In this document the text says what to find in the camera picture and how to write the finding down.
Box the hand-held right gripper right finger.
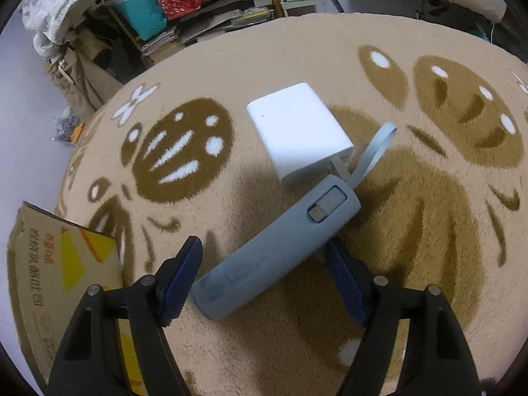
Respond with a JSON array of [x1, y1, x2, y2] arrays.
[[324, 237, 481, 396]]

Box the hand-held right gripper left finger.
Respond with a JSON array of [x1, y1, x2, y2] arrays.
[[45, 235, 204, 396]]

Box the blue-grey power bank with strap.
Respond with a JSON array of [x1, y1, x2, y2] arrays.
[[190, 121, 397, 321]]

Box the printed cardboard box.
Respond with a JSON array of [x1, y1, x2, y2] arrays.
[[6, 201, 147, 396]]

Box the white power adapter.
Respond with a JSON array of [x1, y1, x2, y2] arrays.
[[246, 82, 355, 188]]

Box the plastic bag with small goods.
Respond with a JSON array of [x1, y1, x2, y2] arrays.
[[51, 107, 85, 143]]

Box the khaki coat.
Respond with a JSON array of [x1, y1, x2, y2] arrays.
[[43, 41, 124, 112]]

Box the beige brown printed blanket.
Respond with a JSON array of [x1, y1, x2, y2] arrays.
[[8, 10, 528, 396]]

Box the stack of books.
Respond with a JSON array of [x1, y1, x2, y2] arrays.
[[138, 27, 180, 56]]

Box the pile of magazines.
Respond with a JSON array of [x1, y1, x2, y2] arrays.
[[177, 0, 277, 44]]

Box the teal bag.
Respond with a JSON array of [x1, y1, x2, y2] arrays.
[[109, 0, 168, 40]]

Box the white puffy jacket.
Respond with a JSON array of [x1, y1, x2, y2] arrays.
[[20, 0, 118, 58]]

